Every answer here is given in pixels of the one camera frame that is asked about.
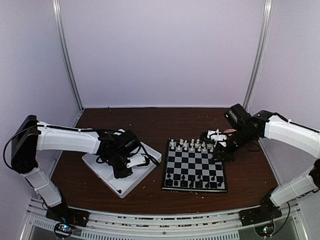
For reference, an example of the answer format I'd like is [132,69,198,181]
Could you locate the white chess pieces row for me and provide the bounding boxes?
[168,138,214,153]

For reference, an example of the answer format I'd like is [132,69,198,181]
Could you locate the left aluminium corner post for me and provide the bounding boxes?
[52,0,85,112]

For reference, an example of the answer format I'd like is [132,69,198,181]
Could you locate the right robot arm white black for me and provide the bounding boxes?
[206,104,320,221]

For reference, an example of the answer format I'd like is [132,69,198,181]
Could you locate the aluminium corner post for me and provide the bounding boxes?
[52,0,85,112]
[243,0,273,111]

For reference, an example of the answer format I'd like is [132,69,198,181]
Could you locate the black chess piece on board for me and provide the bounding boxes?
[189,180,195,188]

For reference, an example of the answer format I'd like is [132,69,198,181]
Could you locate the black rook board corner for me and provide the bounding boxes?
[165,179,173,187]

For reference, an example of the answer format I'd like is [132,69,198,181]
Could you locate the white plastic tray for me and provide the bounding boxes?
[82,138,162,199]

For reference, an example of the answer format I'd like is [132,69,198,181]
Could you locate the red patterned small dish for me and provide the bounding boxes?
[223,128,237,134]

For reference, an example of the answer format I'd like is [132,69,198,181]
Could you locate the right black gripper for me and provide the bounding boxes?
[211,125,256,163]

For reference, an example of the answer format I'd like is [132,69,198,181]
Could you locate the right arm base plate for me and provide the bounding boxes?
[238,206,282,226]

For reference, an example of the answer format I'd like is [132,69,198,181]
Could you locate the right aluminium corner post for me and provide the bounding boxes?
[243,0,273,111]

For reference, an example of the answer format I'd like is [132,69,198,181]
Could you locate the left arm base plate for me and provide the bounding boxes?
[45,206,90,227]

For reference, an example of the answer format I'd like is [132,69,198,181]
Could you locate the black chess piece king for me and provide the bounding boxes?
[195,179,203,189]

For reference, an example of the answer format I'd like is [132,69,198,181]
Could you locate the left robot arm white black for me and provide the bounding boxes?
[5,115,141,222]

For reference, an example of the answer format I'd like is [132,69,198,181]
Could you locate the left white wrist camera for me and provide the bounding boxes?
[126,154,150,169]

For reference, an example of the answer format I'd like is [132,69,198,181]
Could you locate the black white chess board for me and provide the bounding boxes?
[161,141,228,193]

